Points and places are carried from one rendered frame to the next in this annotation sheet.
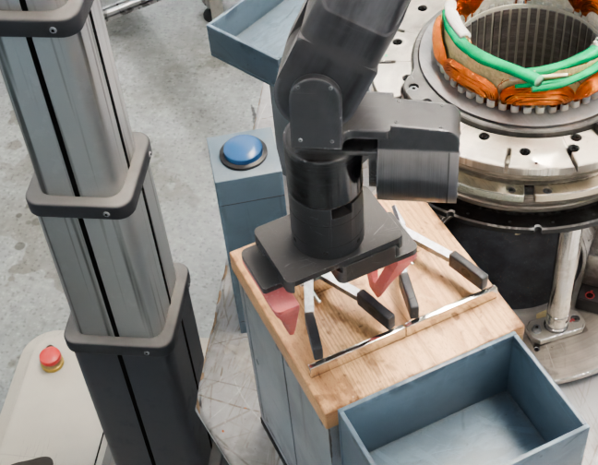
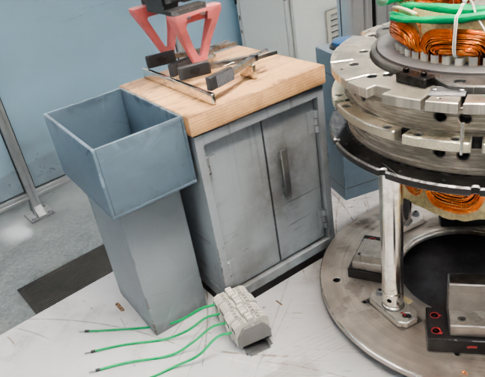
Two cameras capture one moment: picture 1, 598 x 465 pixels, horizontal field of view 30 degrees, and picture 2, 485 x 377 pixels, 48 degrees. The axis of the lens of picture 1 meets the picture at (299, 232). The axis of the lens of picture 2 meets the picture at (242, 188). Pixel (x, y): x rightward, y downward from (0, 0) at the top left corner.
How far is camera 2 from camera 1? 106 cm
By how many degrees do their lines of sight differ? 63
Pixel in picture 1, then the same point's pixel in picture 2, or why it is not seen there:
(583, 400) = (333, 350)
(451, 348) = (166, 102)
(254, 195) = (327, 68)
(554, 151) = (361, 71)
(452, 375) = (158, 119)
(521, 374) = (170, 149)
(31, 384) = not seen: hidden behind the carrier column
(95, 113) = (349, 12)
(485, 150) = (345, 54)
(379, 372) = (147, 90)
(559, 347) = (373, 315)
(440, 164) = not seen: outside the picture
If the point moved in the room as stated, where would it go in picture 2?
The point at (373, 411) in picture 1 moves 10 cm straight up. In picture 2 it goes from (132, 106) to (111, 29)
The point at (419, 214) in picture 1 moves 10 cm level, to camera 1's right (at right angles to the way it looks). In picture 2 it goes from (290, 72) to (319, 97)
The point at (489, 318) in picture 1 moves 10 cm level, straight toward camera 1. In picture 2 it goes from (193, 107) to (107, 119)
